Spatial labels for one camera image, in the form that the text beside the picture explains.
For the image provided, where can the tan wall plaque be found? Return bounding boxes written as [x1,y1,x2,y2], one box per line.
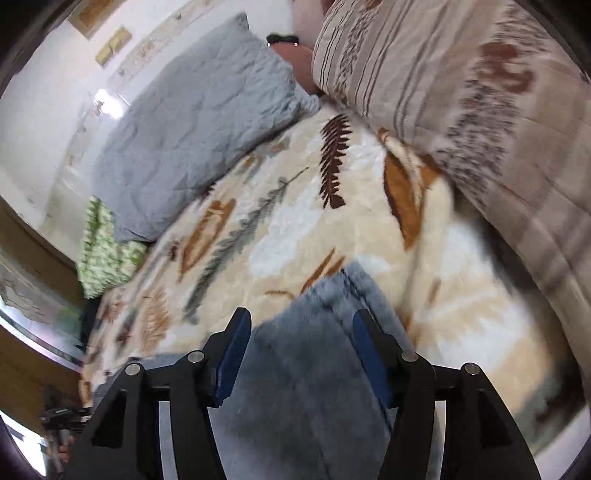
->
[95,27,132,68]
[69,0,121,38]

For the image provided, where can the leaf printed blanket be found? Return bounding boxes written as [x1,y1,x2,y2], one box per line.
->
[78,106,578,462]

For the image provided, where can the blue denim pants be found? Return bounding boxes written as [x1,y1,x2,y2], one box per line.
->
[92,261,416,480]

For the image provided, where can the green patterned pillow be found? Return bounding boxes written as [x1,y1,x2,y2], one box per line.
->
[76,196,148,300]

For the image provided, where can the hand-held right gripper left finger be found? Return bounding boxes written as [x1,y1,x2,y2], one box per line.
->
[65,307,253,480]

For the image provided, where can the grey quilted pillow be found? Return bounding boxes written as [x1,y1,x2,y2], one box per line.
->
[90,11,321,243]

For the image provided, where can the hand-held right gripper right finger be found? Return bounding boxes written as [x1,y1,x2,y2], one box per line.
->
[352,308,543,480]

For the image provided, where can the brown and pink headboard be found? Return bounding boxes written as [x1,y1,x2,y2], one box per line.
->
[293,0,333,95]

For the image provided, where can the beige striped floral quilt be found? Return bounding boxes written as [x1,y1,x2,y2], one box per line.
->
[311,0,591,398]

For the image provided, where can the patterned glass window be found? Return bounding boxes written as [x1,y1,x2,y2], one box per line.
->
[0,258,86,365]

